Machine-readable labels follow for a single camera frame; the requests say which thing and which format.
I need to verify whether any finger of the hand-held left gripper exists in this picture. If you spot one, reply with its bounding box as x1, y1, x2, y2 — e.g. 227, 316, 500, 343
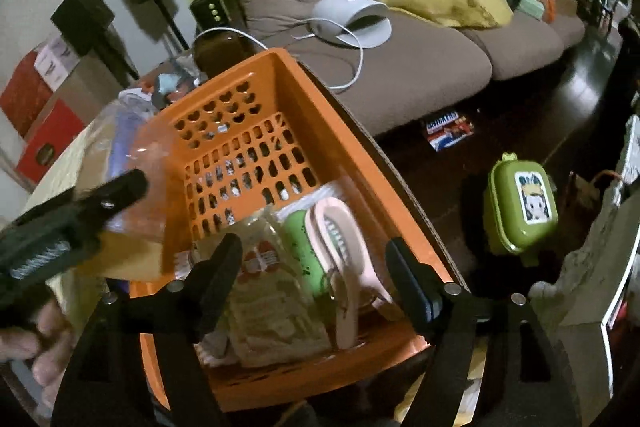
65, 168, 149, 223

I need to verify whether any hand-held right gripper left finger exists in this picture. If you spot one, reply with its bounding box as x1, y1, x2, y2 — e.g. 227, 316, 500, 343
50, 234, 244, 427

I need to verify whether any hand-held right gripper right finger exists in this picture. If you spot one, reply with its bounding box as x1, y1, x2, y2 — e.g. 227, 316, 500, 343
385, 237, 581, 427

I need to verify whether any clear plastic bag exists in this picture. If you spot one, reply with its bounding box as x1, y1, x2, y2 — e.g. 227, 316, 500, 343
92, 107, 181, 248

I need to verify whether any clear snack packet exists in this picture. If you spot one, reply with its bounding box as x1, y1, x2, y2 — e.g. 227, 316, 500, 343
220, 207, 333, 368

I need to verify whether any pink large clip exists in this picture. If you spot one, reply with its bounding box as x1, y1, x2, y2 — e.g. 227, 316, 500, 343
305, 198, 396, 350

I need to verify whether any green paw-print egg toy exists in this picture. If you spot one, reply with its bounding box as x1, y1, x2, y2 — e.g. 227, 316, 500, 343
282, 209, 333, 303

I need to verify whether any white foam net sheet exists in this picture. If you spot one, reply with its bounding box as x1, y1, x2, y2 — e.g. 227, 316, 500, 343
192, 184, 351, 368

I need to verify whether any orange plastic basket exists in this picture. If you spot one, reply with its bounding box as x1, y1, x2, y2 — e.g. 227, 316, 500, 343
127, 48, 466, 413

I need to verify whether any person's left hand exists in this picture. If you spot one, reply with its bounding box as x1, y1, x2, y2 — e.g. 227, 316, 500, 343
0, 302, 76, 403

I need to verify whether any yellow checked tablecloth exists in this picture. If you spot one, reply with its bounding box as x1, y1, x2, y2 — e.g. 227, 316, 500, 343
22, 117, 136, 323

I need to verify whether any purple plastic package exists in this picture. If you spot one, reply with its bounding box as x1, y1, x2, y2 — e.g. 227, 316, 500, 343
107, 99, 156, 178

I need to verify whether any red box with oval label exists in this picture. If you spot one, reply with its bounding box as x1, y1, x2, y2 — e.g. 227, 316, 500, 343
16, 99, 86, 185

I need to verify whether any brown cardboard box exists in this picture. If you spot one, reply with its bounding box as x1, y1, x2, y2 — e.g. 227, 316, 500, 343
47, 54, 126, 128

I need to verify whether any pile of mixed clutter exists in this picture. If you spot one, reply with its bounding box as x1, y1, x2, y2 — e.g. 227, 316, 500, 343
117, 57, 206, 112

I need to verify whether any green cartoon lunch box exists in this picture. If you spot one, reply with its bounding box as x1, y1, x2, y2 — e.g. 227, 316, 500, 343
482, 152, 559, 265

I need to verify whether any large red gift box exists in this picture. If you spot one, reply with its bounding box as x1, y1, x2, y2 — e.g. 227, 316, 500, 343
0, 49, 53, 138

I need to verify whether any small white pink box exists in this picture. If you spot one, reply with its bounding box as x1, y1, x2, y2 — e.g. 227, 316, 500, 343
34, 36, 81, 90

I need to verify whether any red blue candy box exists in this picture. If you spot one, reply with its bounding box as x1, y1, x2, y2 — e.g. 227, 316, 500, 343
422, 109, 475, 152

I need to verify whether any white framed board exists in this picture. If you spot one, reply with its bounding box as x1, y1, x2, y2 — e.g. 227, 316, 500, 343
530, 114, 640, 343

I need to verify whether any green black portable device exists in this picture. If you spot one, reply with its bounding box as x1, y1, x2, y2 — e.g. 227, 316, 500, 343
189, 0, 226, 30

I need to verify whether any brown sofa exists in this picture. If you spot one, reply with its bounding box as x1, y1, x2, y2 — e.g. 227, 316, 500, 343
192, 0, 586, 138

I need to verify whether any white dome lamp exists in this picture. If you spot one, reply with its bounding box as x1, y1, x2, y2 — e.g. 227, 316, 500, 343
312, 0, 392, 48

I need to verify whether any yellow bag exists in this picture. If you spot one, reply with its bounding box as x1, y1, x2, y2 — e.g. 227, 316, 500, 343
375, 0, 515, 30

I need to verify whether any small pale green box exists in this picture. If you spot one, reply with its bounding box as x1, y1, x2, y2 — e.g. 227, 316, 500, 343
517, 0, 546, 20

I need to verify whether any orange cable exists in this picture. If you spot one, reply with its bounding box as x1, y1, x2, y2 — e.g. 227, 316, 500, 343
590, 169, 626, 188

